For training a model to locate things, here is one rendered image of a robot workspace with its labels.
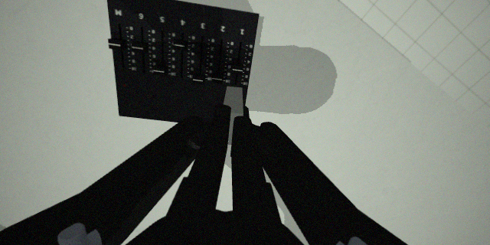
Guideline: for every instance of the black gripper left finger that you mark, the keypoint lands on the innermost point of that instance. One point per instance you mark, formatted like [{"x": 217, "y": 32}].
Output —
[{"x": 109, "y": 210}]

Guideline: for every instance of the black lighting desk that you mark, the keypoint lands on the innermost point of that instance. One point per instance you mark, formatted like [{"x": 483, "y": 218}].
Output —
[{"x": 215, "y": 52}]

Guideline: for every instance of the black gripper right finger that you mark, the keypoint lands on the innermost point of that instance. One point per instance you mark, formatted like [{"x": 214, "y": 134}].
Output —
[{"x": 322, "y": 212}]

